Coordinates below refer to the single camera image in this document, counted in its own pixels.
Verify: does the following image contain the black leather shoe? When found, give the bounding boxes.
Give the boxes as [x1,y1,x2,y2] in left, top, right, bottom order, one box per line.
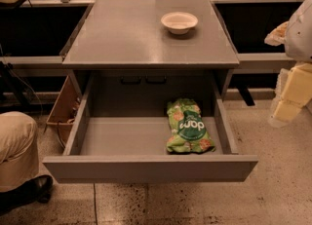
[0,175,53,215]

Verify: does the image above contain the green rice chip bag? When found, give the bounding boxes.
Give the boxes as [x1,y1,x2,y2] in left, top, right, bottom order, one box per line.
[167,98,215,154]

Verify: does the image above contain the white paper bowl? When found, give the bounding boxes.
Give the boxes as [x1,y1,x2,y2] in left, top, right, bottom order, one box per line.
[161,12,198,35]

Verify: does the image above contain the beige trouser leg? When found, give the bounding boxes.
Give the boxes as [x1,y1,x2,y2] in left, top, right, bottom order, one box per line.
[0,112,39,192]

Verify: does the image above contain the open grey top drawer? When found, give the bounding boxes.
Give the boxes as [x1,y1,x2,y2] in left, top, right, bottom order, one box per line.
[43,72,258,183]

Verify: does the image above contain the wooden box beside cabinet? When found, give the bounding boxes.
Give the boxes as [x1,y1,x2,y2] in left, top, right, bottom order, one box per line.
[47,76,80,146]

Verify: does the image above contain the grey metal rail frame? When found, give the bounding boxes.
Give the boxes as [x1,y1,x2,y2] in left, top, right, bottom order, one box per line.
[1,0,295,70]

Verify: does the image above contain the grey cabinet with counter top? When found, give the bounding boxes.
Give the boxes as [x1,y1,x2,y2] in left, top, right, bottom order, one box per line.
[64,0,239,117]

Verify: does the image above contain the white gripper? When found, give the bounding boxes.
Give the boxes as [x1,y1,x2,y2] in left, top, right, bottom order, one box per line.
[264,21,312,128]

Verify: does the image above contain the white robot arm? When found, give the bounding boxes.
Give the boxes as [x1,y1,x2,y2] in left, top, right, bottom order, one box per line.
[264,0,312,128]

